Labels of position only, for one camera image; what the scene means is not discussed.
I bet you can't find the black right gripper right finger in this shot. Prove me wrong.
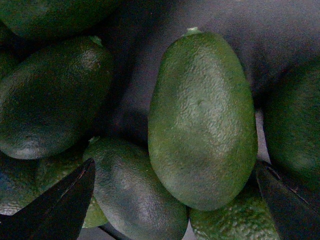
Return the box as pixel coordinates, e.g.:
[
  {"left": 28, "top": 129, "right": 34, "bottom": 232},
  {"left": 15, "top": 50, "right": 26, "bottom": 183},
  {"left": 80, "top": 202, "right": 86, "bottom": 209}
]
[{"left": 256, "top": 160, "right": 320, "bottom": 240}]

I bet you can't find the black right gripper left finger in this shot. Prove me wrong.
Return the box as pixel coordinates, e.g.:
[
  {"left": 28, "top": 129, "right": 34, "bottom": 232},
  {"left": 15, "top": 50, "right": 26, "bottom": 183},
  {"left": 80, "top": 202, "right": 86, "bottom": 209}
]
[{"left": 0, "top": 158, "right": 96, "bottom": 240}]

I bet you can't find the green avocado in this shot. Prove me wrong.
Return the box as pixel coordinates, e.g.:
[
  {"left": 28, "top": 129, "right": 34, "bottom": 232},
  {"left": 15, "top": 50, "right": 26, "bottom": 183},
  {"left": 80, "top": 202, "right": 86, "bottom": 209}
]
[
  {"left": 0, "top": 36, "right": 114, "bottom": 160},
  {"left": 148, "top": 27, "right": 258, "bottom": 211},
  {"left": 189, "top": 186, "right": 280, "bottom": 240},
  {"left": 83, "top": 137, "right": 189, "bottom": 240}
]

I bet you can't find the green avocado right edge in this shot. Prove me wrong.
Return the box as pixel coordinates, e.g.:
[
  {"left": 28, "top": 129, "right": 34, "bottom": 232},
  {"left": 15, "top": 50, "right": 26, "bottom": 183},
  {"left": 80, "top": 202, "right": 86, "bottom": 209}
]
[{"left": 264, "top": 70, "right": 320, "bottom": 177}]

